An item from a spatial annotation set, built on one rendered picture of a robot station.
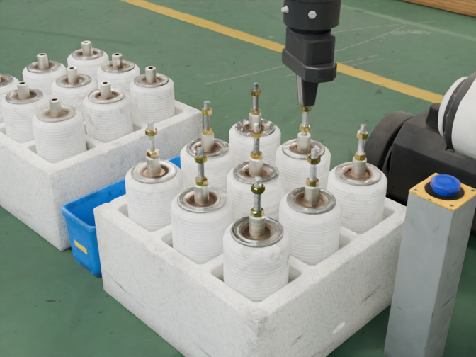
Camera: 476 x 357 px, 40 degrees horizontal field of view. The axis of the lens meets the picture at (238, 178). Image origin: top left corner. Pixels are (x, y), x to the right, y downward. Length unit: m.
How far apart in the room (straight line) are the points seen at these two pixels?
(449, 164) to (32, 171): 0.80
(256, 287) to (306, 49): 0.37
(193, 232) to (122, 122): 0.44
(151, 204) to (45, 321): 0.29
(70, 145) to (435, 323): 0.73
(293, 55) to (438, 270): 0.40
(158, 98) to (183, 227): 0.48
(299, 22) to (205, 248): 0.37
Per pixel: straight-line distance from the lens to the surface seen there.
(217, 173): 1.13
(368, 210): 1.08
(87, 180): 1.32
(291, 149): 1.15
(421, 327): 1.05
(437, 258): 0.96
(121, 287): 1.18
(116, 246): 1.13
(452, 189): 0.93
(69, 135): 1.30
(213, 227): 0.98
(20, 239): 1.42
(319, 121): 1.85
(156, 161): 1.07
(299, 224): 0.98
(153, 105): 1.42
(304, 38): 1.04
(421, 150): 1.35
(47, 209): 1.33
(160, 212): 1.07
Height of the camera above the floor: 0.79
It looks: 30 degrees down
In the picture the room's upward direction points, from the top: straight up
